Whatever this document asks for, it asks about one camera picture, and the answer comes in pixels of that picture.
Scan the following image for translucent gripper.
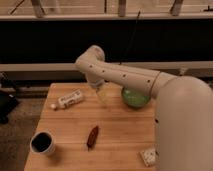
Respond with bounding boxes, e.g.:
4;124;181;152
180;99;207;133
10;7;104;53
95;84;108;108

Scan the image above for white plastic bottle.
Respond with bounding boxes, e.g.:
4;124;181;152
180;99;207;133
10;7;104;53
50;90;84;110

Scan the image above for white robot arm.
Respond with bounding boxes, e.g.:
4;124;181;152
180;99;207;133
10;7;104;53
75;45;213;171

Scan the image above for green ceramic bowl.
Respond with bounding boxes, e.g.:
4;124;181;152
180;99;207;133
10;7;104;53
121;87;150;109

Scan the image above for brown elongated food piece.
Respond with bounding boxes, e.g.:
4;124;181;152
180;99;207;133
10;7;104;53
87;126;99;149

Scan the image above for white cup with dark inside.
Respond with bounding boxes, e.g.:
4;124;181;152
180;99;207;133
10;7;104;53
30;132;55;156

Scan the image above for white square sponge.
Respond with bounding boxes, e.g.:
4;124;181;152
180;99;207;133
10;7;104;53
140;148;155;167

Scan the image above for black object at left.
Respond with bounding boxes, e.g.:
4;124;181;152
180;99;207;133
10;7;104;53
0;72;19;124

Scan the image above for black cable at window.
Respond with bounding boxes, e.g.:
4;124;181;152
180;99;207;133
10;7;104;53
119;9;142;65

